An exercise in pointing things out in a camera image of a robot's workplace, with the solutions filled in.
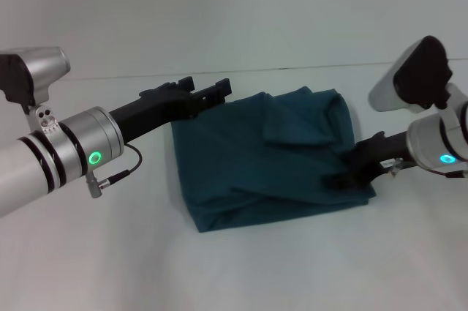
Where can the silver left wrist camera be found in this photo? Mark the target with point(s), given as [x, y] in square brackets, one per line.
[25, 69]

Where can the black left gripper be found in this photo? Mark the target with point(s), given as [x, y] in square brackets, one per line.
[157, 113]

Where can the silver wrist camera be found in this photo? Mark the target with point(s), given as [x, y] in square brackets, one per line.
[25, 69]
[413, 77]

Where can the teal t-shirt with FREE print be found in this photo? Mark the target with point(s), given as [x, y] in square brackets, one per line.
[274, 164]

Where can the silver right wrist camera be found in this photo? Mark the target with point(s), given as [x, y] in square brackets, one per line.
[413, 77]

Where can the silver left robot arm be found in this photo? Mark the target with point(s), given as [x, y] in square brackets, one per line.
[55, 157]

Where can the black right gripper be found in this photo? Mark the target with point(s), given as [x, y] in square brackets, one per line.
[380, 153]

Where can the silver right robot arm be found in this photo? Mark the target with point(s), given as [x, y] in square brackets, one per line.
[442, 142]

